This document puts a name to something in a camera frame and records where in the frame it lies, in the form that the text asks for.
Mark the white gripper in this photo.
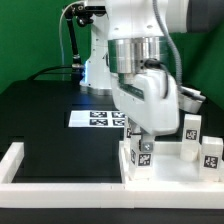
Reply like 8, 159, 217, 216
109, 71, 207, 153

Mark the white square table top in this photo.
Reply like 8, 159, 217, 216
119, 142, 224, 183

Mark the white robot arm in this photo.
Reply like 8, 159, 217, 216
84, 0, 224, 153

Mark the paper sheet with tags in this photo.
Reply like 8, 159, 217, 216
68, 110, 125, 128

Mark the white U-shaped obstacle fence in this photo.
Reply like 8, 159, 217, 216
0, 142, 224, 209

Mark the black cable bundle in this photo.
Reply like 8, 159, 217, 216
27, 65, 84, 82

